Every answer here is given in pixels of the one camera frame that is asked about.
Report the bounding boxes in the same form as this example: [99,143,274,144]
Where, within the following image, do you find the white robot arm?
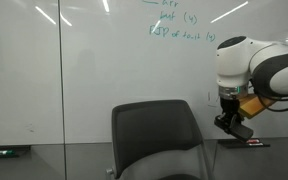
[215,36,288,126]

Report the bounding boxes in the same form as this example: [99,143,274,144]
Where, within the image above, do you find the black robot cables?
[248,78,288,113]

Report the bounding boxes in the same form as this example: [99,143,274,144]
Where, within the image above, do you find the black felt board eraser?
[214,115,253,142]

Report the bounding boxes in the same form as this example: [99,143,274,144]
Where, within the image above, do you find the right black marker tray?
[218,139,269,148]

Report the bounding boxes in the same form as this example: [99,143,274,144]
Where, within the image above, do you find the black office chair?
[106,99,215,180]

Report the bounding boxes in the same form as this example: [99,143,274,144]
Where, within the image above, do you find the black marker tray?
[218,139,269,148]
[0,145,31,158]

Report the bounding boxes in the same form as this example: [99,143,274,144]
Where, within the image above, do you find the left black marker tray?
[0,145,31,158]

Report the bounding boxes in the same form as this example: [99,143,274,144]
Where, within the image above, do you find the whiteboard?
[0,0,288,145]

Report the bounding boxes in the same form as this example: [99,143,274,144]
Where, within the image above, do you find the red marker on tray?
[246,139,261,144]

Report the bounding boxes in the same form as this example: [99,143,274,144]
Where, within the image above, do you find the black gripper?
[220,98,244,124]

